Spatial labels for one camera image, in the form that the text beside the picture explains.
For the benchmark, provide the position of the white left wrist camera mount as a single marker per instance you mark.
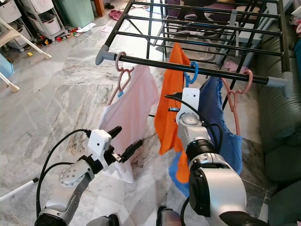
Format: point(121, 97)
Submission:
point(100, 143)

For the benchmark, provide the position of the light blue plastic hanger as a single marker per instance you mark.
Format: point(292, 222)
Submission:
point(196, 70)

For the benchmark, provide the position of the robot right leg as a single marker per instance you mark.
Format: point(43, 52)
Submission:
point(170, 217)

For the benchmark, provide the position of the dark green sofa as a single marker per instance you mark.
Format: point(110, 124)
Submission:
point(277, 122)

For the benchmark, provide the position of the orange shirt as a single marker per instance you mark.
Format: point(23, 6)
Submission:
point(169, 108)

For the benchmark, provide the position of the blue shirt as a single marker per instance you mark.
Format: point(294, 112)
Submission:
point(211, 101)

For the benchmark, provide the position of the white shirt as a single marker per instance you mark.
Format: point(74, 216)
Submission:
point(134, 103)

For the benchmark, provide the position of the brown wooden post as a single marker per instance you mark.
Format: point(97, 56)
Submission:
point(98, 7)

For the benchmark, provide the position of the salmon pink hanger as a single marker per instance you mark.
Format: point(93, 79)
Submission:
point(250, 77)

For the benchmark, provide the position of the pink paper sheet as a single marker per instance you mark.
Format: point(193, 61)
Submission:
point(107, 29)

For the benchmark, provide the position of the greyish pink hanger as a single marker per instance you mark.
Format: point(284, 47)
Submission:
point(116, 63)

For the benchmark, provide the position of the magenta crumpled cloth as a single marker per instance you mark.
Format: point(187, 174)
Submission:
point(115, 14)

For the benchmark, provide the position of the black clothes drying rack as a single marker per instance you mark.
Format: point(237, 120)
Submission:
point(169, 62)

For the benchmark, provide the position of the black sandal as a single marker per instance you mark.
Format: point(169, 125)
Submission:
point(109, 5)

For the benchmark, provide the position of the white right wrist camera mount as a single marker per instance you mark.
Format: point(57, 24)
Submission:
point(190, 101)

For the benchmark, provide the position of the robot leg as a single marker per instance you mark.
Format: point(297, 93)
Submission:
point(170, 217)
point(104, 221)

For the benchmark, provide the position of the light blue plastic bin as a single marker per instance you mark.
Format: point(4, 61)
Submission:
point(5, 66)

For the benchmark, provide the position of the white storage cart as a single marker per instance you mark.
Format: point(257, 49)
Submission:
point(47, 21)
point(10, 14)

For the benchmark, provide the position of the white chair with tan feet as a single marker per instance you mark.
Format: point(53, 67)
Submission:
point(28, 42)

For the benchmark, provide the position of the light pink crumpled cloth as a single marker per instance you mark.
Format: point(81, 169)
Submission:
point(233, 66)

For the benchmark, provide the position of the green cabinet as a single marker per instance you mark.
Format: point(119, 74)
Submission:
point(75, 12)

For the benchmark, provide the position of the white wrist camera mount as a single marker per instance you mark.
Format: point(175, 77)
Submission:
point(190, 101)
point(100, 143)

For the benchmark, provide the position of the white rod black tip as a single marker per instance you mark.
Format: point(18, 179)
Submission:
point(19, 189)

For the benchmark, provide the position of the white paper sheet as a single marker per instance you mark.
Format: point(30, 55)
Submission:
point(85, 27)

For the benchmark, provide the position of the robot left leg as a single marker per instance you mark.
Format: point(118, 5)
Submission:
point(104, 221)

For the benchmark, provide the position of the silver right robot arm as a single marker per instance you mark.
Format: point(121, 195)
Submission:
point(216, 183)

